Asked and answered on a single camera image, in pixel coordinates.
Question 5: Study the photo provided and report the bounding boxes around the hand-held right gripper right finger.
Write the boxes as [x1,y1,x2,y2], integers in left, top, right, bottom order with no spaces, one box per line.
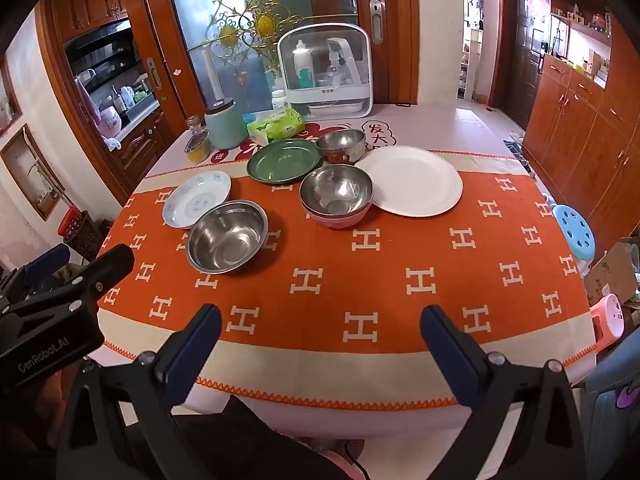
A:
[419,305,588,480]

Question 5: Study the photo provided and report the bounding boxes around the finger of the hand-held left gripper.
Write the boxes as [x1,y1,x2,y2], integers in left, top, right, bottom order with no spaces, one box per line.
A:
[0,242,70,303]
[0,244,136,318]

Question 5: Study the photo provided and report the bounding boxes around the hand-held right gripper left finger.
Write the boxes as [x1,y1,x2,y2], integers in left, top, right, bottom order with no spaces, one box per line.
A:
[55,304,223,480]

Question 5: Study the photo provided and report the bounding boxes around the blue patterned white plate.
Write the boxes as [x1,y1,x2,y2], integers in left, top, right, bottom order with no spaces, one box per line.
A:
[161,170,232,230]

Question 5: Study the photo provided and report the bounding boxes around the large stainless steel bowl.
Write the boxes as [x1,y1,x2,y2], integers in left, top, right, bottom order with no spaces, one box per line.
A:
[185,200,269,276]

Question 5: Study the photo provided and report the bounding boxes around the large white plate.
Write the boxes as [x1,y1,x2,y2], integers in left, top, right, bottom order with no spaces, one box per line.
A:
[354,146,464,218]

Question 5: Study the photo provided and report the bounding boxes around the medium stainless steel bowl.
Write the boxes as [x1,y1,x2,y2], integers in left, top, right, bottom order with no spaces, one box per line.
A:
[299,165,375,218]

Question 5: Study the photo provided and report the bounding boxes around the green plate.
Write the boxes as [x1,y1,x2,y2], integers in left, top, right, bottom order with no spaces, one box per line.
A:
[246,137,322,186]

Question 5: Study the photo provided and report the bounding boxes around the red basket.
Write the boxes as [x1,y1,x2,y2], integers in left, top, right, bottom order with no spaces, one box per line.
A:
[57,210,101,261]

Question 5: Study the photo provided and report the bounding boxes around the orange patterned tablecloth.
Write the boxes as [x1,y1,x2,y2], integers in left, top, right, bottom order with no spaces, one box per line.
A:
[95,150,598,408]

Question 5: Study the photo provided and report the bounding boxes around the person's dark trousers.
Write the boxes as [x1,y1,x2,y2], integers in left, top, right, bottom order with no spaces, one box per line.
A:
[175,395,451,480]

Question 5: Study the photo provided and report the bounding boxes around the wooden kitchen cabinet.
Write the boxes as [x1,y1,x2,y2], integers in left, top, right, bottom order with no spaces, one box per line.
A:
[107,110,168,183]

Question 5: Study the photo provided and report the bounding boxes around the glass jar with yellow contents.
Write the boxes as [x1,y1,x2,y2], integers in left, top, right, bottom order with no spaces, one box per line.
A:
[184,130,212,163]

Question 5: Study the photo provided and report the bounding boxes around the pink rice cooker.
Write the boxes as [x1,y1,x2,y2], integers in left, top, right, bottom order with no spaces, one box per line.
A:
[97,105,123,138]

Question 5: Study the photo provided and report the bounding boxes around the person's pink garment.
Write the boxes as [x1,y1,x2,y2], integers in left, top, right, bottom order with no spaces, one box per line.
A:
[320,452,366,480]

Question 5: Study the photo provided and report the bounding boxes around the pink plastic stool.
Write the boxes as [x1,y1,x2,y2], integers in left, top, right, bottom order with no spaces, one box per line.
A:
[590,294,632,356]

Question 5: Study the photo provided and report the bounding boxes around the pink bowl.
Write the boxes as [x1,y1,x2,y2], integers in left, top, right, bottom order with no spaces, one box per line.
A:
[305,200,373,230]

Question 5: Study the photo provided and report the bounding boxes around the green canister with dark lid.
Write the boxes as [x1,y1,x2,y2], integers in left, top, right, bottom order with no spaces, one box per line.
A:
[204,100,249,151]

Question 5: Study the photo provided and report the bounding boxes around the blue plastic stool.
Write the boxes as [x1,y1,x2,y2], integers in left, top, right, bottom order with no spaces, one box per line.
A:
[551,204,597,276]

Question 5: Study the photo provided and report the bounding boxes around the cardboard box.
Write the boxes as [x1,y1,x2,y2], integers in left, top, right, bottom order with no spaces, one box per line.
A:
[582,242,640,306]

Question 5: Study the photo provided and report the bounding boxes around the row of shoes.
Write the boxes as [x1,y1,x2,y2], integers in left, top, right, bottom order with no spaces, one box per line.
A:
[505,130,538,181]

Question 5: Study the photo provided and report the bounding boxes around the green tissue pack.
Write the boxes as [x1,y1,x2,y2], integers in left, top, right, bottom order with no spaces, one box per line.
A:
[246,107,306,145]

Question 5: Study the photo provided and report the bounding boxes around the white printed table cover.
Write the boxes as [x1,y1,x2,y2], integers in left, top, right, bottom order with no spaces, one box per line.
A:
[95,102,601,436]

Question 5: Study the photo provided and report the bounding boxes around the glass door with gold ornament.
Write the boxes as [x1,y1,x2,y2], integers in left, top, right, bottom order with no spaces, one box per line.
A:
[162,0,361,126]

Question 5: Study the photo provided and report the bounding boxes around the small stainless steel bowl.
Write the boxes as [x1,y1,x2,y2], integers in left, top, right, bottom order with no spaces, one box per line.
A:
[315,129,367,166]

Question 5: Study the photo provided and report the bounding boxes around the white storage box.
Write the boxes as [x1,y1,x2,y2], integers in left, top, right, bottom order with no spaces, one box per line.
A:
[277,22,375,120]

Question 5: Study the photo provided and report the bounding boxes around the white bottle with green label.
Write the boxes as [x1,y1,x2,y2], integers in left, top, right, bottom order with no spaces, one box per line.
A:
[292,40,316,88]

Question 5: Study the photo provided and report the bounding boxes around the clear bottle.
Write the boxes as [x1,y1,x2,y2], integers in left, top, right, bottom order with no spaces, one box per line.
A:
[320,52,346,86]

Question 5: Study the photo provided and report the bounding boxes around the dark entrance door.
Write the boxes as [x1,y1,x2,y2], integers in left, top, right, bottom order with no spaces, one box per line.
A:
[510,0,551,131]

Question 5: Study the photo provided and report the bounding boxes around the wooden picture frame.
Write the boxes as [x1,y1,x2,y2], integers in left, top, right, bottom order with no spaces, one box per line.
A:
[0,125,66,221]

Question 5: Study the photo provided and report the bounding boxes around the wooden wall cabinet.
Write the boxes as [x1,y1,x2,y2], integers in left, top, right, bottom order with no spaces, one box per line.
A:
[522,0,640,261]

